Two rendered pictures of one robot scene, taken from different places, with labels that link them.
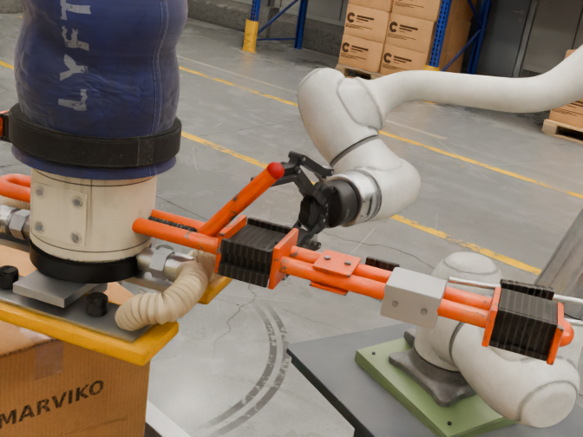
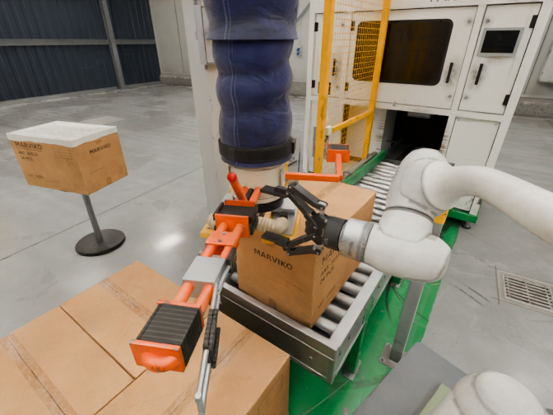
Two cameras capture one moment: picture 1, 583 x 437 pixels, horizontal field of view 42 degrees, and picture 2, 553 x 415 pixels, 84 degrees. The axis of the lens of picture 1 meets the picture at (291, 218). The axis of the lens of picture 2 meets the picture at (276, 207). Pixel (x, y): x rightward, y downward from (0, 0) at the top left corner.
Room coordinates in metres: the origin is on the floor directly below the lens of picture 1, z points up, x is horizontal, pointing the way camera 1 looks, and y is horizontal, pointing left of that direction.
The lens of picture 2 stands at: (0.96, -0.63, 1.60)
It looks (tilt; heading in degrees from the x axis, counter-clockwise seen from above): 29 degrees down; 83
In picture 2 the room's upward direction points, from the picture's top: straight up
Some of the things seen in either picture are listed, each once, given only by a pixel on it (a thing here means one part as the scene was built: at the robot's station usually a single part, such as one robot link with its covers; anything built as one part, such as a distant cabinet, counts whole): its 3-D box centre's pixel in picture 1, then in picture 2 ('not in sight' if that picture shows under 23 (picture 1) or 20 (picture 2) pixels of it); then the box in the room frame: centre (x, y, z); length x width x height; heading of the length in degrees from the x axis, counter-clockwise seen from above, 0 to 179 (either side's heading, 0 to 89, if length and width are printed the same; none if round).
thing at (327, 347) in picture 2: not in sight; (262, 310); (1.00, 0.31, 0.58); 0.70 x 0.03 x 0.06; 138
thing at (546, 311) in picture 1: (523, 324); (169, 333); (0.83, -0.30, 1.21); 0.08 x 0.07 x 0.05; 74
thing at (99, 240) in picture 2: not in sight; (90, 213); (-0.35, 1.78, 0.31); 0.40 x 0.40 x 0.62
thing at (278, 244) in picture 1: (257, 251); (236, 217); (0.93, 0.04, 1.21); 0.10 x 0.08 x 0.06; 164
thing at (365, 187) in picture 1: (348, 198); (355, 239); (1.20, -0.09, 1.21); 0.09 x 0.06 x 0.09; 54
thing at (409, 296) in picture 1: (414, 296); (206, 277); (0.87, -0.17, 1.20); 0.07 x 0.07 x 0.04; 74
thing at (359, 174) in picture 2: not in sight; (349, 177); (1.82, 1.62, 0.60); 1.60 x 0.10 x 0.09; 48
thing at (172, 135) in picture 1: (98, 127); (257, 144); (1.00, 0.28, 1.32); 0.23 x 0.23 x 0.04
